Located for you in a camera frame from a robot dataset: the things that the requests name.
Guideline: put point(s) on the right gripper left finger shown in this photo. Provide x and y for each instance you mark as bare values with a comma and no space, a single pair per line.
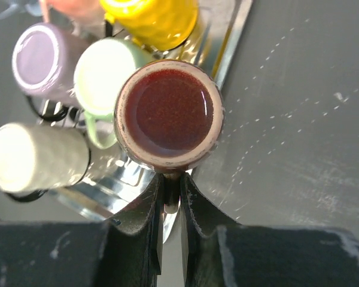
123,250

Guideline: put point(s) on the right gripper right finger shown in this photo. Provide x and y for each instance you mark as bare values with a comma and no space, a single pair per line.
218,251

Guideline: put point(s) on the cream mug black handle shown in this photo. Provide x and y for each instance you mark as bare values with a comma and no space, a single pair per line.
35,158

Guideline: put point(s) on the black and gold cup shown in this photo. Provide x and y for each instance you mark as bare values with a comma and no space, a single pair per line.
168,118

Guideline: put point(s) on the light green mug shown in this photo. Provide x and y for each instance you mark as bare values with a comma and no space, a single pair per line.
99,75

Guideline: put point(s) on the lilac purple mug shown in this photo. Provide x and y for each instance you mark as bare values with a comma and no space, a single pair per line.
44,60

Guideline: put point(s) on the yellow and black mug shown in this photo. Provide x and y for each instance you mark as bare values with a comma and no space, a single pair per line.
163,24

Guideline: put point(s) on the pink and white mug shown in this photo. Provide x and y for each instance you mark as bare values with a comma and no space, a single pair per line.
87,12

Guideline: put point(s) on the light blue mug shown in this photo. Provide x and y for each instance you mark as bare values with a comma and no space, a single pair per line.
31,7

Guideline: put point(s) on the silver metal tray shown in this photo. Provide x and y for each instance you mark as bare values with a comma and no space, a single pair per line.
211,46

